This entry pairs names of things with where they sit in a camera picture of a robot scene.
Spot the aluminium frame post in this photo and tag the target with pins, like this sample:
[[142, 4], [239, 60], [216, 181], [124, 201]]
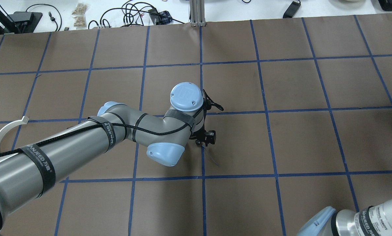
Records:
[[197, 13]]

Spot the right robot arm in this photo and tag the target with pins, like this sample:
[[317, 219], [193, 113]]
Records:
[[371, 221]]

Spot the bag of wooden pieces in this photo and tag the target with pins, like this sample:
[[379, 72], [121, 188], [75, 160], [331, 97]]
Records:
[[80, 8]]

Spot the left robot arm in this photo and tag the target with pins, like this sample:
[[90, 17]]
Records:
[[32, 170]]

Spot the black power adapter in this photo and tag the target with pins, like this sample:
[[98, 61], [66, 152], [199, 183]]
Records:
[[292, 9]]

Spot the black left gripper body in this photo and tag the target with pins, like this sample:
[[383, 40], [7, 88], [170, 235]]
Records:
[[204, 136]]

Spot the white curved plastic part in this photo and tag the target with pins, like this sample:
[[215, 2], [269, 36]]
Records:
[[4, 130]]

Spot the black monitor stand base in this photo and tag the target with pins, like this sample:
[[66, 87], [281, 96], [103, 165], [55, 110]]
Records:
[[19, 21]]

